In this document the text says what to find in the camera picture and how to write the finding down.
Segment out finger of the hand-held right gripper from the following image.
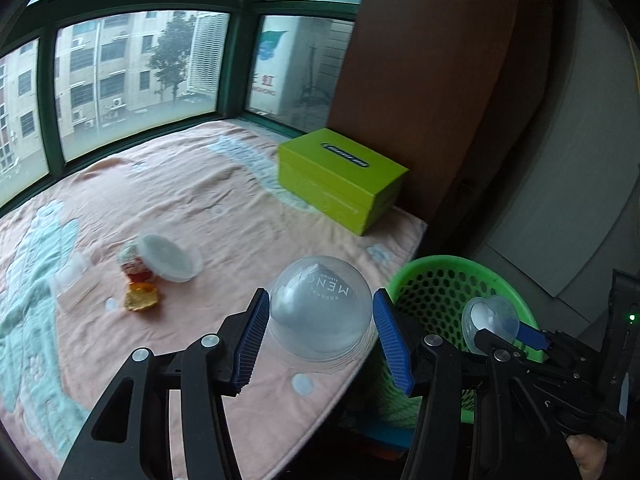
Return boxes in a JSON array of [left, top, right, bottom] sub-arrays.
[[476, 327, 523, 356], [516, 320, 552, 349]]

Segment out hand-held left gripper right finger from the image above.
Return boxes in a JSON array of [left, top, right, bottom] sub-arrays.
[[372, 288, 582, 480]]

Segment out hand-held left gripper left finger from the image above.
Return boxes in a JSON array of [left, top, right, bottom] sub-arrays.
[[57, 287, 271, 480]]

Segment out small clear plastic cup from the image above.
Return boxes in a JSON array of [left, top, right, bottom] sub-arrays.
[[461, 295, 522, 357]]

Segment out green plastic perforated basket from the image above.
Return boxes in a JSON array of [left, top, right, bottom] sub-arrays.
[[370, 255, 542, 427]]

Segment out clear dome lid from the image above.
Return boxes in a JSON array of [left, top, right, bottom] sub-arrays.
[[266, 255, 375, 374]]

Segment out person's right hand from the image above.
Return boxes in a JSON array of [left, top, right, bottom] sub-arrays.
[[565, 432, 609, 480]]

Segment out yellow crumpled snack wrapper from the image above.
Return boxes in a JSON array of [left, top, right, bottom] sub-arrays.
[[123, 281, 163, 314]]

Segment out white round plastic lid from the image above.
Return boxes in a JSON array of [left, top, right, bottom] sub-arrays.
[[136, 232, 204, 286]]

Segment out pink printed blanket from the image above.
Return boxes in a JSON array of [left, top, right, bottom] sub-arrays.
[[0, 120, 429, 480]]

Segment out green cardboard box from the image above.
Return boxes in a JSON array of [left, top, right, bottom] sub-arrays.
[[276, 128, 412, 237]]

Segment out clear plastic tray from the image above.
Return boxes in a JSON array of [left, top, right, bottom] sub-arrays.
[[49, 252, 99, 312]]

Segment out brown wooden cabinet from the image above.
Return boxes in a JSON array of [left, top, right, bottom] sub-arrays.
[[326, 0, 556, 266]]

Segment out tree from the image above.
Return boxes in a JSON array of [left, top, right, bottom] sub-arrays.
[[146, 11, 197, 103]]

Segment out beige apartment building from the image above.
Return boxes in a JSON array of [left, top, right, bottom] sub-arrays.
[[0, 10, 201, 171]]

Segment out dark green window frame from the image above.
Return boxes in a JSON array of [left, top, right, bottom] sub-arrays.
[[0, 0, 373, 211]]

